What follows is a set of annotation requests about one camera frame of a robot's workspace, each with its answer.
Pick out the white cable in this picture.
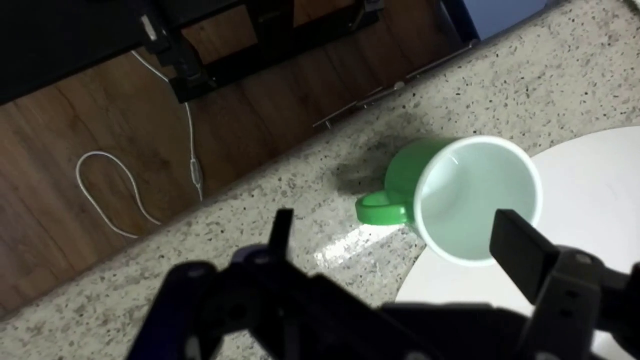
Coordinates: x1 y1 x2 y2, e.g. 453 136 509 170
74 48 206 240

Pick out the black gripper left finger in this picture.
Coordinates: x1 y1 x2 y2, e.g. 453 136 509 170
126 207 416 360

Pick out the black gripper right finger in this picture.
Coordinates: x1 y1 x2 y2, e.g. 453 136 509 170
487 207 640 360

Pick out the black robot table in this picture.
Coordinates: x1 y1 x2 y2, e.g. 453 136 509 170
0 0 388 107

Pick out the green mug white inside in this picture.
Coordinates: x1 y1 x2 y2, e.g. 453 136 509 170
354 135 546 268

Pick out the white oval sink basin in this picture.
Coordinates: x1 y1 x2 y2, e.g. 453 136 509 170
395 127 640 360

